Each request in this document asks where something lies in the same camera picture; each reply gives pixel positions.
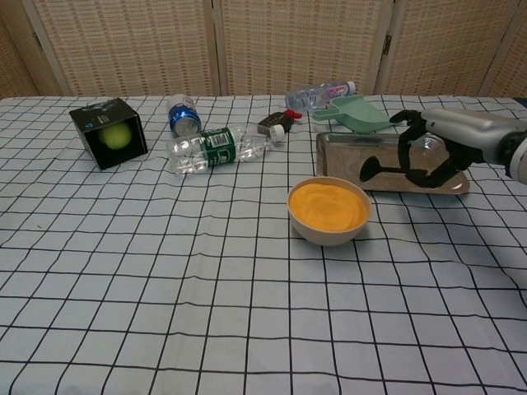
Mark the yellow-green tennis ball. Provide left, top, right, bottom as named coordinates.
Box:
left=98, top=124, right=133, bottom=150

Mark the black cardboard box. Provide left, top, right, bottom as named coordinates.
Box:
left=68, top=97, right=149, bottom=170

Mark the black spoon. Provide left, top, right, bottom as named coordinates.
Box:
left=358, top=156, right=408, bottom=182

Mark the white bowl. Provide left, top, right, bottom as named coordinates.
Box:
left=286, top=175, right=373, bottom=247

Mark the small white blue bottle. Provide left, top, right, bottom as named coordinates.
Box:
left=166, top=94, right=203, bottom=138

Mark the clear bottle pink label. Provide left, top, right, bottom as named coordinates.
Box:
left=284, top=81, right=357, bottom=111

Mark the clear bottle green label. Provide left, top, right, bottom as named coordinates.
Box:
left=166, top=123, right=286, bottom=177

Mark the green plastic dustpan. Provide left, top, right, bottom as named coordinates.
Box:
left=311, top=96, right=403, bottom=134

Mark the woven folding screen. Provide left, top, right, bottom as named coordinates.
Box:
left=0, top=0, right=527, bottom=100

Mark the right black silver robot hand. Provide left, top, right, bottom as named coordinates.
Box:
left=389, top=107, right=511, bottom=188

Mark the small black bottle red cap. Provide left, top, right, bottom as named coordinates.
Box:
left=257, top=109, right=304, bottom=135

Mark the blue checked tablecloth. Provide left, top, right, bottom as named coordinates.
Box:
left=0, top=95, right=527, bottom=395

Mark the stainless steel tray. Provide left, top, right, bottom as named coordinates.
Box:
left=315, top=131, right=471, bottom=195

